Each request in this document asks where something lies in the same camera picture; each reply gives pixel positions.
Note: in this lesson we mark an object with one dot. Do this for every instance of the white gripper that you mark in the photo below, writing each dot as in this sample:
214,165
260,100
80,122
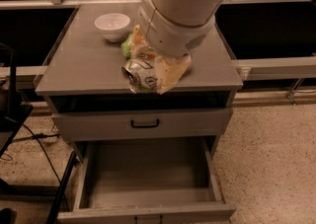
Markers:
171,38

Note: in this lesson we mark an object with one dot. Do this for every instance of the green 7up can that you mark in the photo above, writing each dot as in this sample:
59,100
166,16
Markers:
141,75

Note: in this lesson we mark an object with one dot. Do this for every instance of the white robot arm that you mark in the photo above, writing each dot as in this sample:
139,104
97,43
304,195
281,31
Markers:
189,13

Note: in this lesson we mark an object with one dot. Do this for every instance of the closed top drawer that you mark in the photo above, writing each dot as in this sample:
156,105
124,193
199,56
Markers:
94,126

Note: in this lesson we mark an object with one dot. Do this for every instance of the grey drawer cabinet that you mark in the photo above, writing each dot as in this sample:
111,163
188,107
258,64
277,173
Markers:
84,75

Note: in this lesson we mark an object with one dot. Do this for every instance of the open middle drawer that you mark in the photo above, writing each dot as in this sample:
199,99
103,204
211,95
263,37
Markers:
150,181

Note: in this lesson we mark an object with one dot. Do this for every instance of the green chip bag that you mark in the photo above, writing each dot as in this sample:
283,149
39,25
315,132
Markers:
126,47

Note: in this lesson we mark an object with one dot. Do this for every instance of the white bowl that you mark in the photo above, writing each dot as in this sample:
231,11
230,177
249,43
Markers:
113,26

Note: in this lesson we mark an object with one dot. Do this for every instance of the metal window railing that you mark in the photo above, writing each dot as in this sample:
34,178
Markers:
260,69

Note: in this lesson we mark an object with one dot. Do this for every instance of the black stand left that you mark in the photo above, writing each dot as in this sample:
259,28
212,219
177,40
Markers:
9,104

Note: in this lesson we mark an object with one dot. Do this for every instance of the black drawer handle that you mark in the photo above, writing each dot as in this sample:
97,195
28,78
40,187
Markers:
144,124

